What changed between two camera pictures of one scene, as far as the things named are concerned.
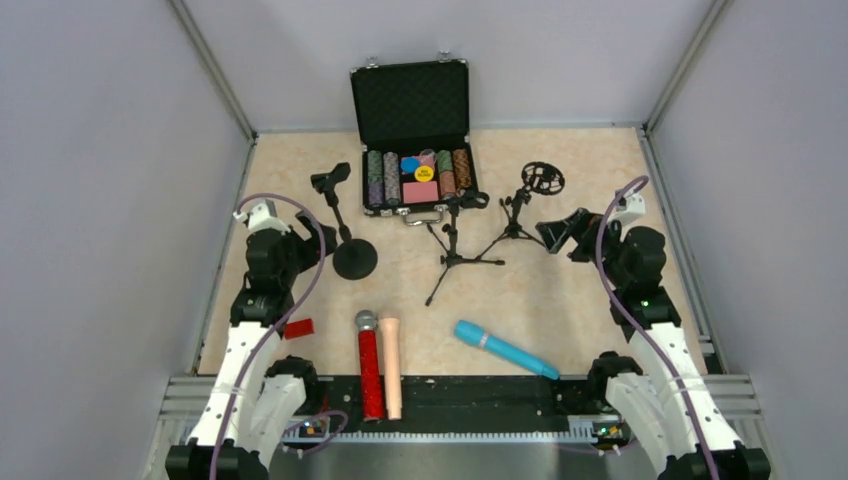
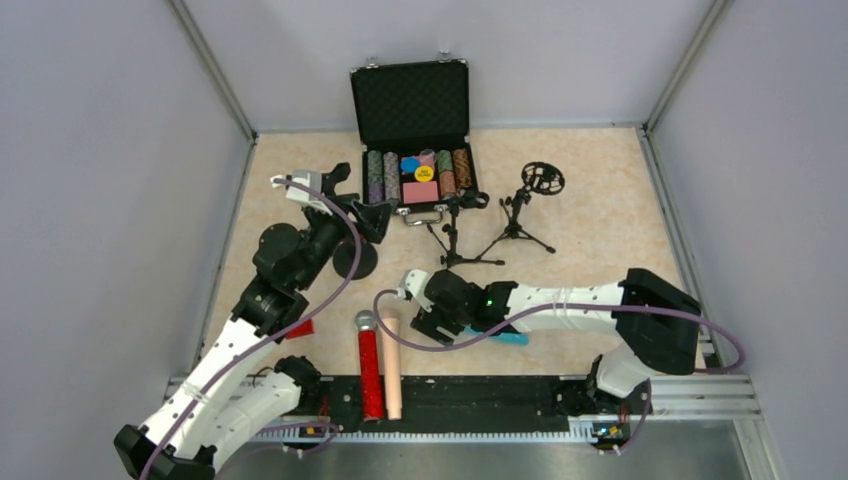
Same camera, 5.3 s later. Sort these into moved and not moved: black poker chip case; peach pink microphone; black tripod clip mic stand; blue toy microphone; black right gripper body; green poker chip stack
Moved: blue toy microphone; black right gripper body
Not moved: green poker chip stack; peach pink microphone; black tripod clip mic stand; black poker chip case
